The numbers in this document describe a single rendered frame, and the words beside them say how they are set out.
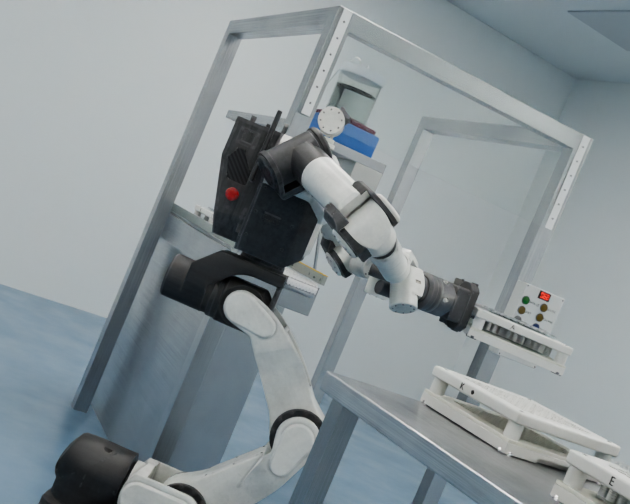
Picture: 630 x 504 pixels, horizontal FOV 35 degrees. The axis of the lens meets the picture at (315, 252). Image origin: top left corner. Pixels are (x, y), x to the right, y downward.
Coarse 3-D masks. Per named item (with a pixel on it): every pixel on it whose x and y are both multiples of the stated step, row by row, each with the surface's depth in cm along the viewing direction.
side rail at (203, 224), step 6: (156, 198) 428; (174, 204) 400; (174, 210) 397; (180, 210) 389; (186, 210) 382; (186, 216) 379; (192, 216) 372; (198, 216) 370; (192, 222) 370; (198, 222) 363; (204, 222) 357; (204, 228) 354; (210, 228) 348; (216, 234) 340; (222, 240) 332; (228, 240) 327
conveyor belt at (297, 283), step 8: (192, 224) 375; (216, 240) 343; (288, 272) 319; (288, 280) 314; (296, 280) 316; (304, 280) 318; (288, 288) 316; (296, 288) 316; (304, 288) 317; (312, 288) 318; (312, 296) 319
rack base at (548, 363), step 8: (472, 328) 235; (480, 336) 235; (488, 336) 235; (496, 336) 239; (488, 344) 235; (496, 344) 235; (504, 344) 235; (512, 344) 235; (512, 352) 235; (520, 352) 235; (528, 352) 235; (528, 360) 235; (536, 360) 235; (544, 360) 235; (552, 360) 237; (552, 368) 235; (560, 368) 235
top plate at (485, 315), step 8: (472, 312) 241; (480, 312) 235; (488, 312) 237; (488, 320) 235; (496, 320) 235; (504, 320) 235; (504, 328) 235; (512, 328) 235; (520, 328) 235; (528, 336) 235; (536, 336) 235; (544, 336) 235; (544, 344) 235; (552, 344) 235; (560, 344) 234; (568, 352) 234
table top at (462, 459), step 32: (352, 384) 164; (384, 416) 151; (416, 416) 158; (416, 448) 142; (448, 448) 140; (480, 448) 152; (448, 480) 134; (480, 480) 129; (512, 480) 136; (544, 480) 147
